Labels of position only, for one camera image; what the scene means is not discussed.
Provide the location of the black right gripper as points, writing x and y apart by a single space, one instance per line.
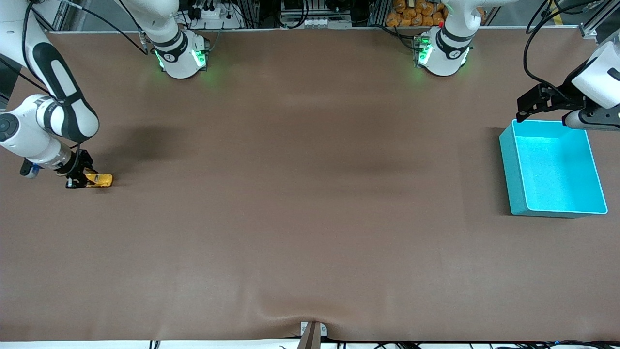
77 166

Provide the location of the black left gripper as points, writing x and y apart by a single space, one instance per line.
565 98

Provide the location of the yellow beetle toy car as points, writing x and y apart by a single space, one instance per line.
101 180

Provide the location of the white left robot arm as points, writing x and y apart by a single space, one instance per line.
448 48

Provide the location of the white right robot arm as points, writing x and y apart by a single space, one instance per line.
63 111

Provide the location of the teal plastic storage box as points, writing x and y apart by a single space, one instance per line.
552 165

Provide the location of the orange packaged goods pile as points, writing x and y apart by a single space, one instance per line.
411 14

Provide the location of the white power strip with plugs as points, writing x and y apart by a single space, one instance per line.
213 14

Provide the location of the brown table mat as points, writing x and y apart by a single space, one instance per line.
310 218

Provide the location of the long white socket strip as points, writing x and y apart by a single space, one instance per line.
315 22

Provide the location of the aluminium frame post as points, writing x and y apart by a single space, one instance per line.
593 24
58 19

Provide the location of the metal table clamp bracket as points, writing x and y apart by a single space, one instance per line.
312 334

